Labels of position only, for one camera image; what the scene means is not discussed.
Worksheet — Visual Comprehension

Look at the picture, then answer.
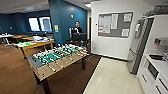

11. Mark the yellow air hockey table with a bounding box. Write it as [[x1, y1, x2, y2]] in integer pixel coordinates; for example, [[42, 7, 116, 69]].
[[13, 37, 55, 60]]

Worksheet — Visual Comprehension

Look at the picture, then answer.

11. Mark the wire basket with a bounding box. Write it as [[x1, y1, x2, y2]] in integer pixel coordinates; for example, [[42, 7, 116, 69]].
[[143, 3, 168, 18]]

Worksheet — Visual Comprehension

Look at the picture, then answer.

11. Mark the bright office window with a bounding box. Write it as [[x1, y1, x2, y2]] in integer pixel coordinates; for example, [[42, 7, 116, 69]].
[[39, 16, 53, 33], [27, 17, 41, 33]]

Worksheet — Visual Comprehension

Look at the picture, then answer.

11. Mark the small white folding table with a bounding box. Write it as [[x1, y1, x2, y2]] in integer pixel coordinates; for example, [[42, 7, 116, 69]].
[[0, 32, 15, 47]]

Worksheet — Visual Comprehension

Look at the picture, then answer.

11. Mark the round wall lamp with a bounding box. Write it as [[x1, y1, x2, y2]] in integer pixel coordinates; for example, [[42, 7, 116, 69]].
[[69, 13, 75, 19]]

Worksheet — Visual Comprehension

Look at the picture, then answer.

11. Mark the grey framed wall picture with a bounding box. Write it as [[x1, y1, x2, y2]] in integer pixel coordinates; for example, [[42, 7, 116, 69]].
[[96, 11, 134, 39]]

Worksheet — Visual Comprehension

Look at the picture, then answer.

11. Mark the yellow wall sign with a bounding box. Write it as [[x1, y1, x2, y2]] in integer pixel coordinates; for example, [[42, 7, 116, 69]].
[[53, 24, 60, 33]]

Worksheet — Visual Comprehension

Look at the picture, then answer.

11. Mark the green foosball table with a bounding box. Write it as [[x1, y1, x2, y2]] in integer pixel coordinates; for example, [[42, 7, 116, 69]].
[[26, 43, 91, 94]]

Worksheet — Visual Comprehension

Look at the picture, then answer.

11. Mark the stainless steel refrigerator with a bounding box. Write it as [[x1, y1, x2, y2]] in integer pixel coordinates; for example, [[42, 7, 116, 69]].
[[126, 16, 156, 76]]

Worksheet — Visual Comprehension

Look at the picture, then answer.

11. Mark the person in dark shirt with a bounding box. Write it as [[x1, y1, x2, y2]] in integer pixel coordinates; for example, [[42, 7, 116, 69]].
[[69, 20, 84, 38]]

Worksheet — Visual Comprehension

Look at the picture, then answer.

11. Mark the black coffee machine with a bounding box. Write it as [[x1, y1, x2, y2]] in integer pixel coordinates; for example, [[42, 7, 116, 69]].
[[149, 36, 168, 62]]

